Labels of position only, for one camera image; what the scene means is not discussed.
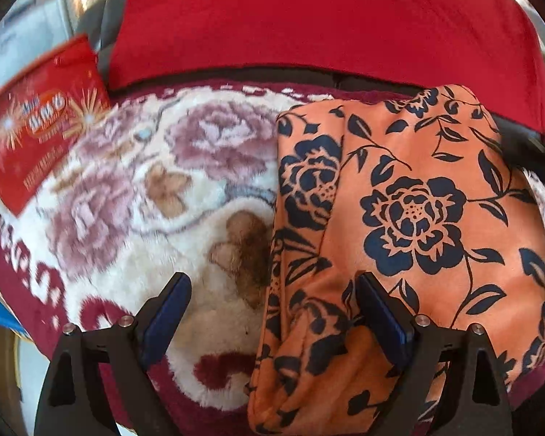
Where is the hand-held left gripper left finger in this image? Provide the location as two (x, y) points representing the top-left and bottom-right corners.
(34, 271), (196, 436)

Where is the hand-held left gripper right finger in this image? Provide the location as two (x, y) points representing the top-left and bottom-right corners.
(354, 271), (514, 436)

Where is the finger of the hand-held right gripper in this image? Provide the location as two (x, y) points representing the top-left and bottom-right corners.
(504, 132), (545, 201)

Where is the orange floral shirt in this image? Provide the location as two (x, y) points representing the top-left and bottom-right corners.
(247, 84), (545, 434)

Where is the floral plush blanket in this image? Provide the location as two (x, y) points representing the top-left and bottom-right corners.
(0, 79), (545, 436)

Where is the red printed box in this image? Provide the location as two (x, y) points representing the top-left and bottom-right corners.
(0, 34), (112, 216)

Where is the red blanket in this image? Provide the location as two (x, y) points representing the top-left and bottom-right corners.
(106, 0), (545, 132)

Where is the white standing air conditioner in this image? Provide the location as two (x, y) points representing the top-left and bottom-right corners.
(0, 0), (101, 101)

